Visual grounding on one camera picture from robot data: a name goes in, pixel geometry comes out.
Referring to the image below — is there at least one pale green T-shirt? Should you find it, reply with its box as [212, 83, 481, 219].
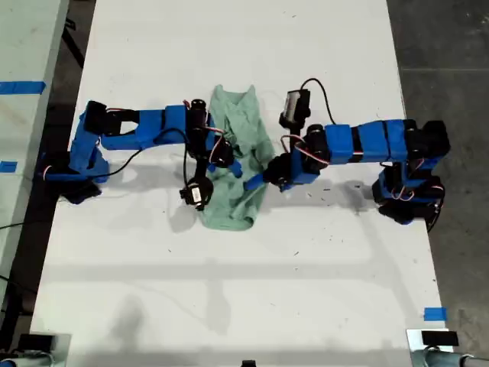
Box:
[196, 83, 276, 232]

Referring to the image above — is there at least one black stand leg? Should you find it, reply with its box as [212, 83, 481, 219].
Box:
[60, 17, 87, 70]

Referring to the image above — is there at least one square blue tape piece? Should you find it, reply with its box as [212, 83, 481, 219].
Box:
[423, 307, 449, 322]

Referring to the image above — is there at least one long blue tape strip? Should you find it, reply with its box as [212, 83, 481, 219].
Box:
[0, 80, 47, 96]

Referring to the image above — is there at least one small black box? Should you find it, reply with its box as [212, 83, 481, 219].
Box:
[18, 333, 54, 351]
[421, 330, 459, 347]

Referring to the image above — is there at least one grey metal tube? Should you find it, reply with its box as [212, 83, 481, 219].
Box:
[414, 348, 489, 367]
[0, 350, 58, 367]

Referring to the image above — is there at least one short black camera stalk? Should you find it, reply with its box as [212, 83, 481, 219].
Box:
[193, 156, 209, 183]
[278, 110, 310, 154]

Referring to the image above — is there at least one black camera box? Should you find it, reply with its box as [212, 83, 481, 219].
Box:
[180, 176, 215, 212]
[284, 88, 311, 118]

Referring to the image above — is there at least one silver metal bracket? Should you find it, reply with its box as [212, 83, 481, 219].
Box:
[51, 333, 73, 367]
[405, 327, 455, 367]

